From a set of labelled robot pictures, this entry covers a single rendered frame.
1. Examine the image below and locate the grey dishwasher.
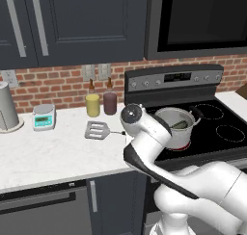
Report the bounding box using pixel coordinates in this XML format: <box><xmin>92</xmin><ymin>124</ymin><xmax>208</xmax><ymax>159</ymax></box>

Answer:
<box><xmin>0</xmin><ymin>179</ymin><xmax>94</xmax><ymax>235</ymax></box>

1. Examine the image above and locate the grey slotted spatula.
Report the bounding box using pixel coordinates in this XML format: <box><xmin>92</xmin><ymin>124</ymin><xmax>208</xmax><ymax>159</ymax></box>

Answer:
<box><xmin>84</xmin><ymin>120</ymin><xmax>127</xmax><ymax>141</ymax></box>

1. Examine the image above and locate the white wall socket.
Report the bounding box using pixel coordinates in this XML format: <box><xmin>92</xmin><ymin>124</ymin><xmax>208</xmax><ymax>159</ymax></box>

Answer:
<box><xmin>1</xmin><ymin>68</ymin><xmax>19</xmax><ymax>89</ymax></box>

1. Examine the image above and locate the dark red vinegar bottle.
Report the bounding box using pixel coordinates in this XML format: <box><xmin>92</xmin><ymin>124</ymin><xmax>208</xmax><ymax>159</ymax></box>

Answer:
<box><xmin>102</xmin><ymin>77</ymin><xmax>118</xmax><ymax>116</ymax></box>

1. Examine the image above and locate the brown wooden board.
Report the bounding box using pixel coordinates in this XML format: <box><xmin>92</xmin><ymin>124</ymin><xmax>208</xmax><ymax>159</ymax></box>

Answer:
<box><xmin>234</xmin><ymin>83</ymin><xmax>247</xmax><ymax>101</ymax></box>

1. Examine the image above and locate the black stove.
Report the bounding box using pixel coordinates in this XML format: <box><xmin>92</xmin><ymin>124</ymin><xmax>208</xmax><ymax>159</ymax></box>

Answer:
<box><xmin>123</xmin><ymin>64</ymin><xmax>247</xmax><ymax>235</ymax></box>

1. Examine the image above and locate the grey base cupboard handle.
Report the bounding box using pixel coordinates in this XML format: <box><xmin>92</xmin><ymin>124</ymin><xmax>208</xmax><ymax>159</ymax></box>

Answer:
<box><xmin>89</xmin><ymin>179</ymin><xmax>98</xmax><ymax>214</ymax></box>

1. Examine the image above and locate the white cooking pot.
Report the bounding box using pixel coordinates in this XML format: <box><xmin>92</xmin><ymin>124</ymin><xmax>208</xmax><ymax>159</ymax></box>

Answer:
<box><xmin>154</xmin><ymin>105</ymin><xmax>205</xmax><ymax>150</ymax></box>

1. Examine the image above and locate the black microwave oven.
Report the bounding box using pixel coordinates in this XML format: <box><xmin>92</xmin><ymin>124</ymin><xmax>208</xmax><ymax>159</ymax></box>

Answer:
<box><xmin>143</xmin><ymin>0</ymin><xmax>247</xmax><ymax>61</ymax></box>

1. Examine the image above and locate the yellow oil bottle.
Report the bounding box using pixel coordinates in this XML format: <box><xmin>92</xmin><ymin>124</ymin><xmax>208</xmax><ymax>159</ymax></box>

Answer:
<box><xmin>85</xmin><ymin>78</ymin><xmax>101</xmax><ymax>118</ymax></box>

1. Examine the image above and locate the teal kitchen scale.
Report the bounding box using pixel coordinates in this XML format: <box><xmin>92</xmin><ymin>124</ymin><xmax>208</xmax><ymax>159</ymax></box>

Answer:
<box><xmin>31</xmin><ymin>103</ymin><xmax>57</xmax><ymax>132</ymax></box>

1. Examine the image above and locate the grey wall socket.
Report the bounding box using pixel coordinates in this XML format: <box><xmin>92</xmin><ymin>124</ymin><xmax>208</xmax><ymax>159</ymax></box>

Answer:
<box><xmin>81</xmin><ymin>64</ymin><xmax>96</xmax><ymax>82</ymax></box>
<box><xmin>97</xmin><ymin>63</ymin><xmax>112</xmax><ymax>81</ymax></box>

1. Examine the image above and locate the grey cupboard door handle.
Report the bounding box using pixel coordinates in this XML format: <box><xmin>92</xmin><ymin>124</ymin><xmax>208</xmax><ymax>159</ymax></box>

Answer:
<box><xmin>30</xmin><ymin>0</ymin><xmax>50</xmax><ymax>57</ymax></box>
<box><xmin>4</xmin><ymin>0</ymin><xmax>27</xmax><ymax>59</ymax></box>

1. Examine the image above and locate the green cucumber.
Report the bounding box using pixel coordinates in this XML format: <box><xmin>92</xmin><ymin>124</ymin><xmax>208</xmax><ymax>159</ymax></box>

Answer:
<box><xmin>170</xmin><ymin>119</ymin><xmax>190</xmax><ymax>130</ymax></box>

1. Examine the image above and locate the dark base cupboard door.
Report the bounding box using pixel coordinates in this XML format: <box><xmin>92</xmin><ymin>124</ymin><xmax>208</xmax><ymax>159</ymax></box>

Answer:
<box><xmin>85</xmin><ymin>170</ymin><xmax>149</xmax><ymax>235</ymax></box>

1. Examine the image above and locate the narrow dark wall cupboard door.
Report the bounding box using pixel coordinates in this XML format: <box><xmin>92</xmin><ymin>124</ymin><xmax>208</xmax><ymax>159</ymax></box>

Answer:
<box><xmin>0</xmin><ymin>0</ymin><xmax>40</xmax><ymax>70</ymax></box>

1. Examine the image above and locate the grey cylindrical appliance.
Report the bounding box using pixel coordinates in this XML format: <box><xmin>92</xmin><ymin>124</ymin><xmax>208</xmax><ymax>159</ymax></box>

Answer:
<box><xmin>0</xmin><ymin>80</ymin><xmax>25</xmax><ymax>134</ymax></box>

